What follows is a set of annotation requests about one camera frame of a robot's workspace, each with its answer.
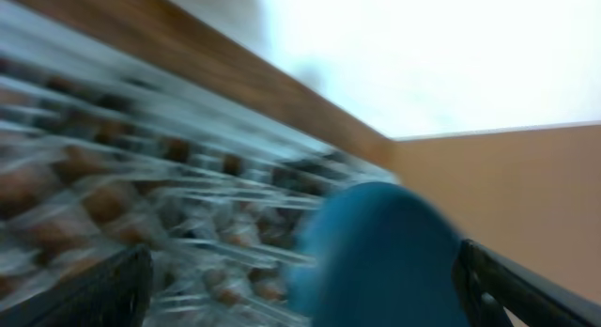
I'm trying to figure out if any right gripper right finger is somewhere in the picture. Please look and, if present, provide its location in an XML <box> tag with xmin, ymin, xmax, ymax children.
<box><xmin>452</xmin><ymin>239</ymin><xmax>600</xmax><ymax>327</ymax></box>

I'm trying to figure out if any dark blue plate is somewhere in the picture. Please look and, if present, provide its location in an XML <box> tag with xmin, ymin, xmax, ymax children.
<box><xmin>286</xmin><ymin>182</ymin><xmax>468</xmax><ymax>327</ymax></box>

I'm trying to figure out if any grey dishwasher rack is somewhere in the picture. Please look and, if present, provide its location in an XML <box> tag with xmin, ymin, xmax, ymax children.
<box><xmin>1</xmin><ymin>0</ymin><xmax>393</xmax><ymax>326</ymax></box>

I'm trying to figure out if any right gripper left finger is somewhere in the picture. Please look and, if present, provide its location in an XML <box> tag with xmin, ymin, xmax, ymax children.
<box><xmin>1</xmin><ymin>245</ymin><xmax>153</xmax><ymax>327</ymax></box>

